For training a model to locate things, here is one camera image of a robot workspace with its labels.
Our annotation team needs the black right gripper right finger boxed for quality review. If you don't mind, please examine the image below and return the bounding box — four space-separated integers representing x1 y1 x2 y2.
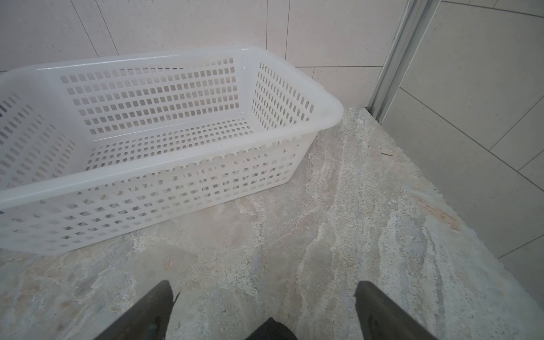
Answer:
354 281 437 340

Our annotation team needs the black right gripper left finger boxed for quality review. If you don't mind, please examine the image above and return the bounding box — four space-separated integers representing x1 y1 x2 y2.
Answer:
96 280 174 340

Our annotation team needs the white plastic laundry basket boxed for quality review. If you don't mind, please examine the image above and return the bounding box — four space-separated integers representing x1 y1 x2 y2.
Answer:
1 46 344 255

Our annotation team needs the aluminium corner profile right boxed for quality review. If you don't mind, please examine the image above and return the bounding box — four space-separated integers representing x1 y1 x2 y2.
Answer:
367 0 440 123

